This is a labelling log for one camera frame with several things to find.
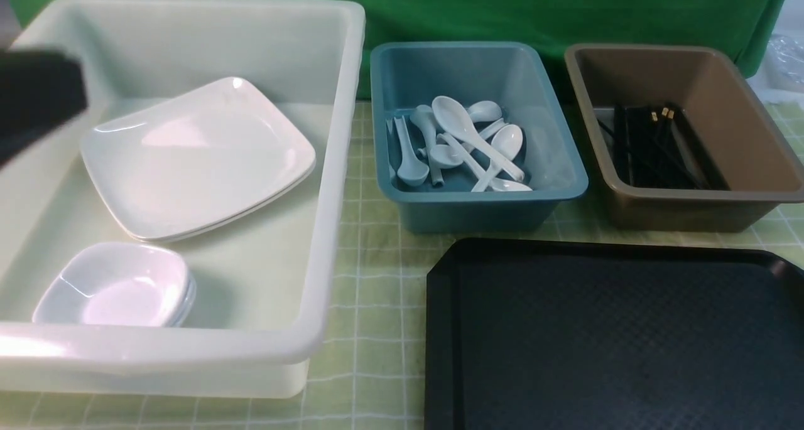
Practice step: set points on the black serving tray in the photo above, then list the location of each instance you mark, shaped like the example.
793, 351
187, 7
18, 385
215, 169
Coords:
527, 334

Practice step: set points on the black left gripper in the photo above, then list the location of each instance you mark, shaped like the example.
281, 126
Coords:
41, 89

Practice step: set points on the pale blue ceramic spoon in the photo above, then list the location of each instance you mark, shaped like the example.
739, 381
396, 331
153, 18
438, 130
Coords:
411, 171

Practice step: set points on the white square rice plate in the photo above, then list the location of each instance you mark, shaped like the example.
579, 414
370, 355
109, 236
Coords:
195, 162

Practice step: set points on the large white plastic bin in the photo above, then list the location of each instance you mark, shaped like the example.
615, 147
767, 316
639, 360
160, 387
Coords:
264, 280

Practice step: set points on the green backdrop cloth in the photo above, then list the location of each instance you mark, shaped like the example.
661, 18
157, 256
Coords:
740, 29

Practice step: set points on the white square bowl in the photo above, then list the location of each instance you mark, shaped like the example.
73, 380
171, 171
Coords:
116, 283

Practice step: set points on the green checkered table mat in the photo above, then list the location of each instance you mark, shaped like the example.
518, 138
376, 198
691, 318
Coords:
369, 373

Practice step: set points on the white ceramic spoon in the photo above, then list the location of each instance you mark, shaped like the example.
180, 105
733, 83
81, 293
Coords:
456, 121
508, 141
485, 111

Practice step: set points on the teal plastic bin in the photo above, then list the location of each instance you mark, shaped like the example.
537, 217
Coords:
405, 79

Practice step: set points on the bundle of black chopsticks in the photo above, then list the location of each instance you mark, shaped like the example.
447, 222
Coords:
655, 146

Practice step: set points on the brown plastic bin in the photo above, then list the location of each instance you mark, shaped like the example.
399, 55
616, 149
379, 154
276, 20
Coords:
759, 165

